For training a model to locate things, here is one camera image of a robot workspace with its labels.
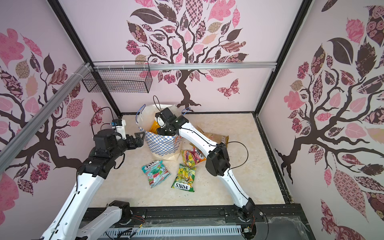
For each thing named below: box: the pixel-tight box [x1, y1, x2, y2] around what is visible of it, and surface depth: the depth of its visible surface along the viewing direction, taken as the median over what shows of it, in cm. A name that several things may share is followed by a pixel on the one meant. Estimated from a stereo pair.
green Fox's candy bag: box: [171, 163, 196, 192], surface depth 83 cm
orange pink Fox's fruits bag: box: [181, 146, 207, 167], surface depth 93 cm
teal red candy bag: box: [141, 160, 171, 189], surface depth 87 cm
